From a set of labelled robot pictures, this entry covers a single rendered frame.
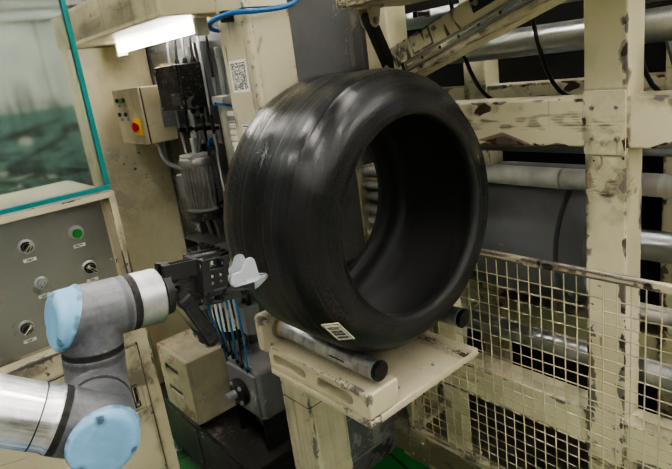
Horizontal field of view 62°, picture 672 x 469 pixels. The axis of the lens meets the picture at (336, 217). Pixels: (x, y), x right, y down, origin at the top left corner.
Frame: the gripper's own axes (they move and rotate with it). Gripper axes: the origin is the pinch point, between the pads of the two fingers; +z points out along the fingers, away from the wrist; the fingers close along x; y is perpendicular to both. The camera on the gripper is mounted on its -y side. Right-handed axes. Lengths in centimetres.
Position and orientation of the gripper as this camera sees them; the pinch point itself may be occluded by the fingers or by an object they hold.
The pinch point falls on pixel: (261, 279)
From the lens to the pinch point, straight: 107.5
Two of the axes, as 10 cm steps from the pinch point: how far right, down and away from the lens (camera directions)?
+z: 7.5, -1.5, 6.4
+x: -6.6, -1.2, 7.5
